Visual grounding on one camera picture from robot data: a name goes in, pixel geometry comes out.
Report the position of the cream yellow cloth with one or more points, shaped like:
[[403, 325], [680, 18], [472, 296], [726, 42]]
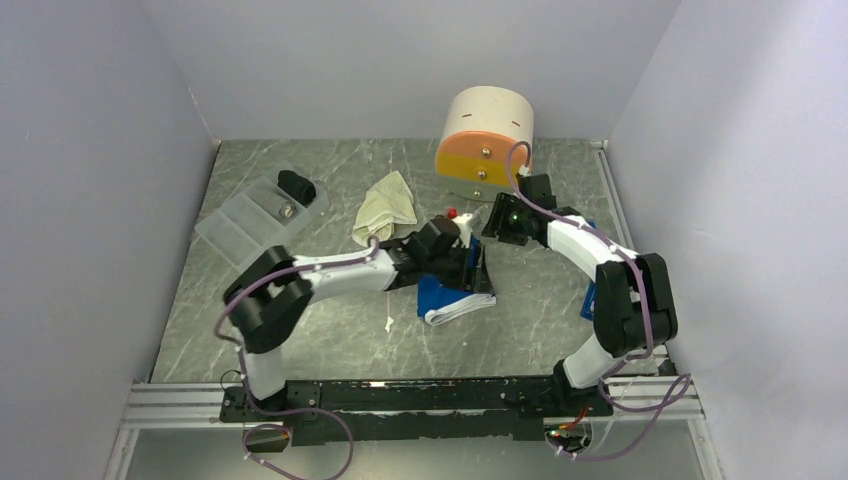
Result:
[[387, 204]]

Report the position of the round drawer cabinet orange yellow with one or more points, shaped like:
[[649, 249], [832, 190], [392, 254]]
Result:
[[482, 124]]

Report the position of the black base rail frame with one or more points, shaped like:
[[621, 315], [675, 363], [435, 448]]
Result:
[[321, 411]]

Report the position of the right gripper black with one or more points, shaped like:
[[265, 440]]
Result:
[[497, 223]]

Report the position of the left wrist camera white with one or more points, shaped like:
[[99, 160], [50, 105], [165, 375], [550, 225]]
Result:
[[466, 222]]

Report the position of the blue underwear white trim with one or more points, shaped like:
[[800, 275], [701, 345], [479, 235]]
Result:
[[437, 304]]

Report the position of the small metal ring object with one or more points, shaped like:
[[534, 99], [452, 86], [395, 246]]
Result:
[[288, 211]]

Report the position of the clear plastic compartment tray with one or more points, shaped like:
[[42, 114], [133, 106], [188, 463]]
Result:
[[248, 224]]

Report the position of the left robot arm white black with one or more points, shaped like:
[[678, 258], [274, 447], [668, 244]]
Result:
[[265, 303]]

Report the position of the black rolled sock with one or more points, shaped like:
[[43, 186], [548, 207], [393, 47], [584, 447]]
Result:
[[297, 187]]

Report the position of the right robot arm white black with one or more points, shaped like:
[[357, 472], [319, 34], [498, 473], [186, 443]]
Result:
[[634, 308]]

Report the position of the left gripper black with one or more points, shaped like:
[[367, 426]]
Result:
[[474, 280]]

